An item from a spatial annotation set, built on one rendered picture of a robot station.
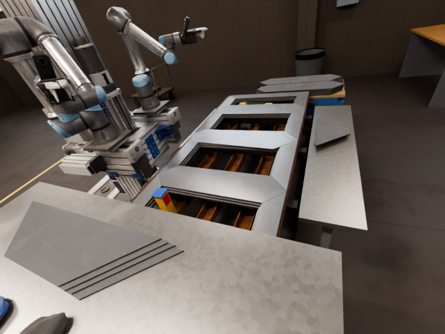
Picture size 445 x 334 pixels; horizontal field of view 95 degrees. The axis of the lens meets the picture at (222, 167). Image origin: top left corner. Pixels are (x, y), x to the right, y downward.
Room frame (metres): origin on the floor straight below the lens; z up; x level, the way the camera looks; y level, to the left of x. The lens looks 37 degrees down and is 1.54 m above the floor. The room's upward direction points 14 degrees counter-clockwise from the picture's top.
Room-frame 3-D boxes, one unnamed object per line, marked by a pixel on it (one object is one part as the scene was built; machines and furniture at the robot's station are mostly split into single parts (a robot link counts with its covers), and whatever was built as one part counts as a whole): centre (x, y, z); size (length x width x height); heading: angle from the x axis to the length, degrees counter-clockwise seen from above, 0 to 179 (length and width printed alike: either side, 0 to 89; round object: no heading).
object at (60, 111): (0.97, 0.60, 1.34); 0.11 x 0.08 x 0.11; 127
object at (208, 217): (1.21, -0.15, 0.70); 1.66 x 0.08 x 0.05; 149
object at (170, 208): (0.79, 0.34, 0.78); 0.05 x 0.05 x 0.19; 59
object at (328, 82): (1.95, -0.90, 0.82); 0.80 x 0.40 x 0.06; 59
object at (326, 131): (1.13, -0.77, 0.77); 0.45 x 0.20 x 0.04; 149
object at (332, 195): (1.00, -0.70, 0.73); 1.20 x 0.26 x 0.03; 149
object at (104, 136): (1.25, 0.67, 1.09); 0.15 x 0.15 x 0.10
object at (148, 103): (1.69, 0.44, 1.09); 0.15 x 0.15 x 0.10
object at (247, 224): (1.11, -0.33, 0.70); 1.66 x 0.08 x 0.05; 149
